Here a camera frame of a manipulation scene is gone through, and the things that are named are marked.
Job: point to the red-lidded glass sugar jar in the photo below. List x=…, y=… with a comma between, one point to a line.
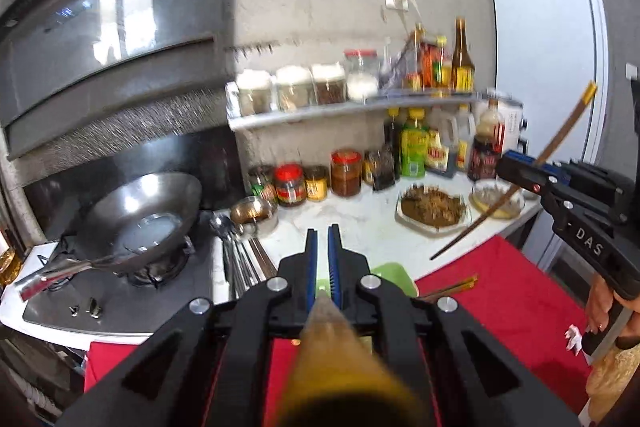
x=361, y=79

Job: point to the person's right hand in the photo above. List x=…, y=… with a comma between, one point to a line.
x=600, y=312

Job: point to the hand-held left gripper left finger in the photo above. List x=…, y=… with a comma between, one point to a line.
x=311, y=267

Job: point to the white-lidded spice jar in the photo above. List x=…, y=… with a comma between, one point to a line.
x=328, y=86
x=294, y=91
x=254, y=94

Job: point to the glass bowl of food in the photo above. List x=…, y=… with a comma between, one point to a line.
x=492, y=202

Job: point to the green plastic utensil holder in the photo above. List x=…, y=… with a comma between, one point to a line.
x=395, y=277

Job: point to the small steel bowl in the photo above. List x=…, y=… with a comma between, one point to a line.
x=254, y=217

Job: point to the green-label jar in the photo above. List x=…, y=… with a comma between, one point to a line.
x=262, y=187

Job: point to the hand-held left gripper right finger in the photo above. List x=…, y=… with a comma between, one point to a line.
x=334, y=267

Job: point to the dark spice bag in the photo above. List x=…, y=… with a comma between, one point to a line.
x=382, y=169

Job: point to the red seasoning packet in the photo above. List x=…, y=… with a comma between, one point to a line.
x=429, y=62

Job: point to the yellow-label jar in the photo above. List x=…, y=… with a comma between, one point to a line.
x=316, y=184

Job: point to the white kitchen appliance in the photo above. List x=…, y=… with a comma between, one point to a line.
x=512, y=117

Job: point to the white wall shelf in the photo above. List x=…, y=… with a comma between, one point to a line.
x=310, y=109

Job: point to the plate of cooked food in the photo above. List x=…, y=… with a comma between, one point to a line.
x=432, y=209

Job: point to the white paper scrap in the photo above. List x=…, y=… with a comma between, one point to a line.
x=575, y=341

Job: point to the tall dark sauce bottle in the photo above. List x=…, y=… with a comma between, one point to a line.
x=462, y=67

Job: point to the large brown sauce bottle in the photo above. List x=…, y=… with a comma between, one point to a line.
x=484, y=157

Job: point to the green plastic bottle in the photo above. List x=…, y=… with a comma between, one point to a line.
x=414, y=147

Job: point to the steel gas stove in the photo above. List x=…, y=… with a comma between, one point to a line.
x=125, y=304

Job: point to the pale plastic jug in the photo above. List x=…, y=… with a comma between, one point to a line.
x=463, y=147

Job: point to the red-lidded chili jar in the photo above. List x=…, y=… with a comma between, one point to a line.
x=346, y=174

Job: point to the dark bottle with yellow cap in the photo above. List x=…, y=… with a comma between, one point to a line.
x=392, y=142

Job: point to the white refrigerator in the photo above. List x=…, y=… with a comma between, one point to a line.
x=545, y=57

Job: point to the glass condiment cup with spoon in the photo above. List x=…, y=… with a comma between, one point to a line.
x=390, y=72

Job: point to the small glass seasoning bottle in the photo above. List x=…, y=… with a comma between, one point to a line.
x=414, y=79

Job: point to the steel range hood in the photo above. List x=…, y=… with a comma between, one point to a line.
x=100, y=32

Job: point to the bundle of metal chopsticks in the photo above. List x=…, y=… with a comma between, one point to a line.
x=255, y=259

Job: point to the steel wok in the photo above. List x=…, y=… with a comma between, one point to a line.
x=140, y=217

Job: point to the orange bottle with yellow cap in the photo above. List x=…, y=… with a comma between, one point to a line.
x=442, y=69

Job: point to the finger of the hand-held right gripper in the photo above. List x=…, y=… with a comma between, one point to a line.
x=525, y=179
x=552, y=171

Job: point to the red tablecloth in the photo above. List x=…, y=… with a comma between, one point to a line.
x=500, y=307

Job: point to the oil bottle with red cap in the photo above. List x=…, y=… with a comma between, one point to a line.
x=9, y=264

